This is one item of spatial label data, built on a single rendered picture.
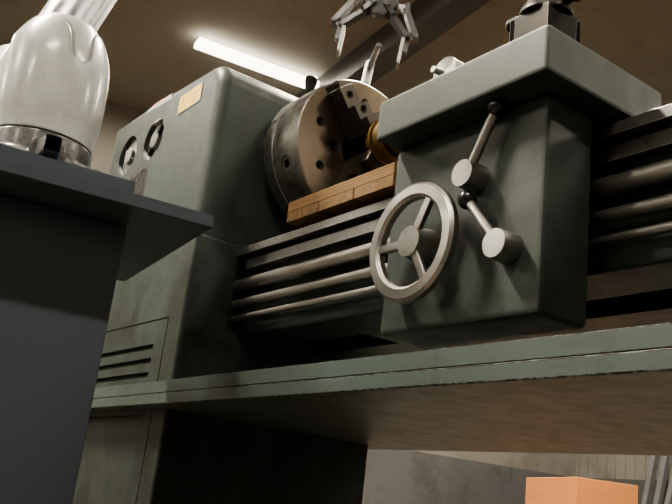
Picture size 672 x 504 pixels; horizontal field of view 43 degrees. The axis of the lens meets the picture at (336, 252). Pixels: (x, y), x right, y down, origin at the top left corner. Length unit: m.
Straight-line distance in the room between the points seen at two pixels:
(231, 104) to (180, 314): 0.45
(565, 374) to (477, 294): 0.20
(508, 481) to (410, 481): 1.32
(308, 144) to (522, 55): 0.75
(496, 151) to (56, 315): 0.62
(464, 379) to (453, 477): 8.78
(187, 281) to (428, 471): 7.97
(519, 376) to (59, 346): 0.63
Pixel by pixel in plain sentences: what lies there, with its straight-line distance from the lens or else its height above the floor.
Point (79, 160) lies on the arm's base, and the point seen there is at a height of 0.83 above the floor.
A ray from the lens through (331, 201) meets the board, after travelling 1.46.
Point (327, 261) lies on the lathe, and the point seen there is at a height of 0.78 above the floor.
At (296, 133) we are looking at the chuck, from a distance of 1.69.
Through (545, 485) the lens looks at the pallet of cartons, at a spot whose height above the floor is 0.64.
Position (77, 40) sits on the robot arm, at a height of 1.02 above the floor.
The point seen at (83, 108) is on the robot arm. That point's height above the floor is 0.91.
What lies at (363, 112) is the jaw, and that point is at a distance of 1.73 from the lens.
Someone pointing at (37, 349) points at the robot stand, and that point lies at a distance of 1.21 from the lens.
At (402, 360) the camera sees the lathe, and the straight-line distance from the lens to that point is 1.02.
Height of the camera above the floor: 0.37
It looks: 17 degrees up
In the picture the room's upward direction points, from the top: 7 degrees clockwise
